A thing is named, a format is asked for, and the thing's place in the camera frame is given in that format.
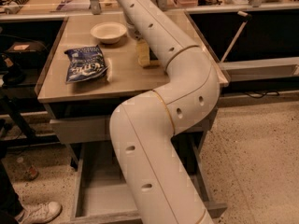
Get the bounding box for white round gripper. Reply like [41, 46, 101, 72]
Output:
[124, 14, 150, 67]

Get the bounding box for green and yellow sponge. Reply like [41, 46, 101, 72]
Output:
[149, 50, 160, 66]

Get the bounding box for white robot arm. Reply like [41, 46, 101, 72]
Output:
[109, 0, 220, 224]

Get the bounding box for grey drawer cabinet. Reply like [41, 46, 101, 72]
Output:
[34, 10, 232, 170]

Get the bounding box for closed grey top drawer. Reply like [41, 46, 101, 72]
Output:
[50, 106, 216, 145]

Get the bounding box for white paper bowl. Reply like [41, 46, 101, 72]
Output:
[91, 22, 127, 44]

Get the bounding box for blue chip bag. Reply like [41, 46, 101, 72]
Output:
[64, 46, 107, 83]

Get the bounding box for white rod with black tip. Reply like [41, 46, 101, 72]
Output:
[221, 11, 251, 63]

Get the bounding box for plastic bottle on floor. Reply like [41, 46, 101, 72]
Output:
[17, 157, 38, 180]

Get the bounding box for white sneaker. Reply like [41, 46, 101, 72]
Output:
[14, 202, 63, 224]

